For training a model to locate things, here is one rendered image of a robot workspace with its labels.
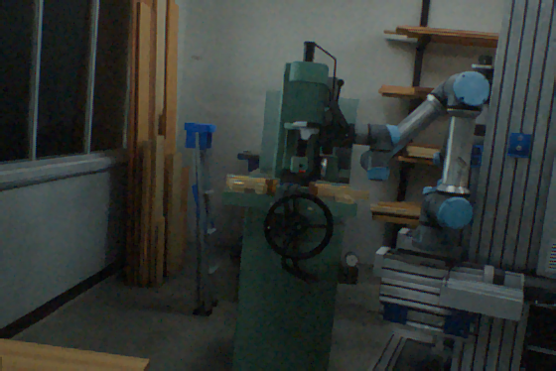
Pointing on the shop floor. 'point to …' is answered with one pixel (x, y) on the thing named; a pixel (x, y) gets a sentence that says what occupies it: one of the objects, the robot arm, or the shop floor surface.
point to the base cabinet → (285, 309)
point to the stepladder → (200, 134)
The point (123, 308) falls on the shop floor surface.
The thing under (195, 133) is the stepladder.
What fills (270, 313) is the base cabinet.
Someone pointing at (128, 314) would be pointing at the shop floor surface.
